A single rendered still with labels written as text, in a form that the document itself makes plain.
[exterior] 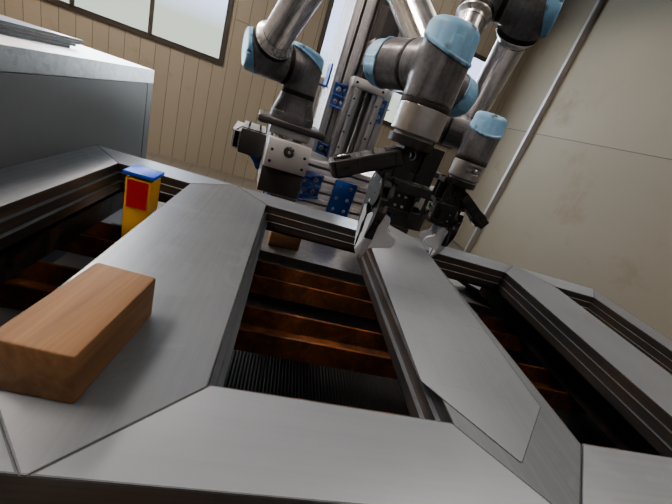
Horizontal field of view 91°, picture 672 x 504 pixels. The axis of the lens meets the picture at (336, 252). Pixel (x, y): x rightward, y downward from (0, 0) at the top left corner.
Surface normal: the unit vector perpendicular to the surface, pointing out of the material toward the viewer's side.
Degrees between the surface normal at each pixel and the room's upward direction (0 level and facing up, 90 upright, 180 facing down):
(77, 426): 0
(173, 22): 90
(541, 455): 0
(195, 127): 90
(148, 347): 0
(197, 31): 90
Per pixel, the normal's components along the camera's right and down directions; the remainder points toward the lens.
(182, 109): 0.19, 0.45
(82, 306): 0.32, -0.87
